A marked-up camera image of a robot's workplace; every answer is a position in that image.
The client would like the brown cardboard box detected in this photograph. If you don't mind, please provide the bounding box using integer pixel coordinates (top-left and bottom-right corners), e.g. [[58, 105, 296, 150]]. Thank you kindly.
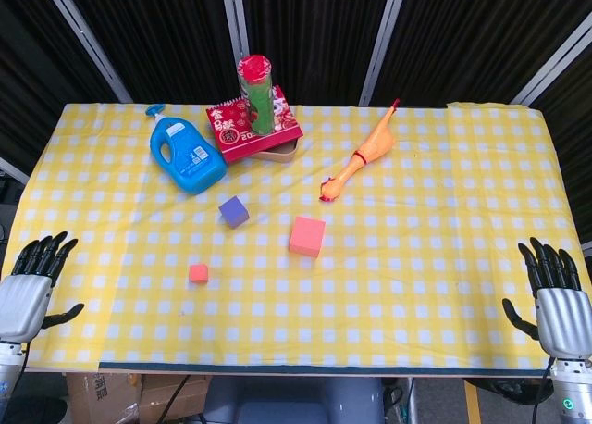
[[64, 372, 214, 424]]

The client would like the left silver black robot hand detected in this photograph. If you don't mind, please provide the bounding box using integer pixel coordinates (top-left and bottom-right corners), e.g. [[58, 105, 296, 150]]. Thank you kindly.
[[0, 231, 86, 345]]

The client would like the green can with red lid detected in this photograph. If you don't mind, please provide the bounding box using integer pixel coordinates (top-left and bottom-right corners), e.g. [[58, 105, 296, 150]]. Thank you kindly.
[[237, 53, 278, 136]]

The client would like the blue detergent bottle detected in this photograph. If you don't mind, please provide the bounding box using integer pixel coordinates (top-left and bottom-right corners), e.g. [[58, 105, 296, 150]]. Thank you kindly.
[[145, 104, 228, 196]]

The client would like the orange rubber chicken toy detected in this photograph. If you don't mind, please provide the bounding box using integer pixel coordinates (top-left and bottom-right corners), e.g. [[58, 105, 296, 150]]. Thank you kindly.
[[317, 98, 401, 206]]

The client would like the large orange foam cube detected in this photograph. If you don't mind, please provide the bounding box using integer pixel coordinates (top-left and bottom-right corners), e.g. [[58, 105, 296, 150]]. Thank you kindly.
[[289, 215, 327, 259]]

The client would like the yellow white checked tablecloth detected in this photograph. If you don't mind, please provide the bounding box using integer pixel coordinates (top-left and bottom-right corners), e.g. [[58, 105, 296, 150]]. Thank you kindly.
[[9, 100, 592, 374]]

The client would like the beige oval box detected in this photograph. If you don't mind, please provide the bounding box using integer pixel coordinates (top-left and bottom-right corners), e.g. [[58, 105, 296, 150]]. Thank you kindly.
[[247, 134, 302, 165]]

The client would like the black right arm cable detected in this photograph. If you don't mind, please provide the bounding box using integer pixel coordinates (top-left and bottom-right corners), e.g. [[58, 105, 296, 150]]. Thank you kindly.
[[530, 357, 555, 424]]

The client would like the black cable under table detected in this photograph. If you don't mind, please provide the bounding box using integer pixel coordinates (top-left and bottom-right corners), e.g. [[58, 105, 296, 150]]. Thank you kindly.
[[159, 375, 193, 424]]

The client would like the red desk calendar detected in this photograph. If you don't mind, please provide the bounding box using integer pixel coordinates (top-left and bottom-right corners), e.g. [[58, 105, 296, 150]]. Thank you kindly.
[[205, 84, 305, 166]]

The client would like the grey robot torso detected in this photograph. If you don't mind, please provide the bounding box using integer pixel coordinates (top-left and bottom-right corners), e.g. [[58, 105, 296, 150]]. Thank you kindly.
[[205, 375, 385, 424]]

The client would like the purple cube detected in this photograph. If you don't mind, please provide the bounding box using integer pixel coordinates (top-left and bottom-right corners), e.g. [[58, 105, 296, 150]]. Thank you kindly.
[[217, 195, 252, 230]]

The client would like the grey partition frame post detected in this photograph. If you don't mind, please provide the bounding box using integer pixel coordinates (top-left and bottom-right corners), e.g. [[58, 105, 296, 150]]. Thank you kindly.
[[41, 0, 134, 104], [511, 39, 592, 106], [0, 157, 30, 187], [219, 0, 252, 62], [358, 0, 411, 106]]

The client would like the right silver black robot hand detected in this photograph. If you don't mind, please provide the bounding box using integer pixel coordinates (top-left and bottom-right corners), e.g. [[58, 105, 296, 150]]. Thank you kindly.
[[502, 236, 592, 361]]

